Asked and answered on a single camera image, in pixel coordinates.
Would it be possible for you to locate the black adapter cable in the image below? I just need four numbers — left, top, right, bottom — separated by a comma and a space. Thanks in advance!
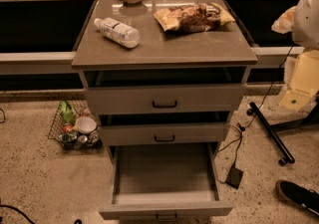
215, 46, 295, 184

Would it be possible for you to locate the green snack bag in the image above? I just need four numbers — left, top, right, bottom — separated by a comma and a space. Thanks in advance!
58, 101, 76, 123

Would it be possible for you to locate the grey open bottom drawer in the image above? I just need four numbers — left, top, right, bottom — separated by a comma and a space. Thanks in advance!
100, 142, 232, 223

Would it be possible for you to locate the clear plastic water bottle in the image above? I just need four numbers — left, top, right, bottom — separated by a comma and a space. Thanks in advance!
94, 18, 140, 49

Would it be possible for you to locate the black floor cable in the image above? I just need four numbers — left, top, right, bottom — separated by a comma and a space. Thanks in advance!
0, 197, 36, 224

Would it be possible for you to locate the grey drawer cabinet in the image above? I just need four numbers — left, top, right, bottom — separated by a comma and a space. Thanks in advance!
71, 0, 259, 156

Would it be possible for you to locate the white cup in basket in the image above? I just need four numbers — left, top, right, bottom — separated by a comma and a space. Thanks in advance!
76, 116, 97, 134

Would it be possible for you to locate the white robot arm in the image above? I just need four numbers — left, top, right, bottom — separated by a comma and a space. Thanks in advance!
271, 0, 319, 50

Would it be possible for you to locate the black power adapter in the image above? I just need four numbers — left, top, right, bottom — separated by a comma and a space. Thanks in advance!
225, 165, 243, 189

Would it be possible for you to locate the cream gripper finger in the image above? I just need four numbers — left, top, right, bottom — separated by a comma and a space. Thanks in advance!
271, 6, 296, 34

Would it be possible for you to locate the brown chip bag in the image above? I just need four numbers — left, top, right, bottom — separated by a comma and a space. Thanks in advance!
154, 3, 235, 33

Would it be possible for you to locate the wire basket on floor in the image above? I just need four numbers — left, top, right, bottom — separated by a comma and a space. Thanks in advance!
48, 101, 102, 150

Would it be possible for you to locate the black stand base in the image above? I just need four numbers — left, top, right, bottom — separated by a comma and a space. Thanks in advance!
246, 98, 319, 166

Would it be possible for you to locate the black shoe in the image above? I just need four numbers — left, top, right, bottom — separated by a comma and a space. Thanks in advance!
275, 180, 319, 216

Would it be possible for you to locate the grey top drawer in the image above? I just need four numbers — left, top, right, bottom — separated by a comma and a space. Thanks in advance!
81, 67, 246, 114

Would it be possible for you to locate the grey middle drawer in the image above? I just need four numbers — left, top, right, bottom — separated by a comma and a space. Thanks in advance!
98, 112, 229, 145

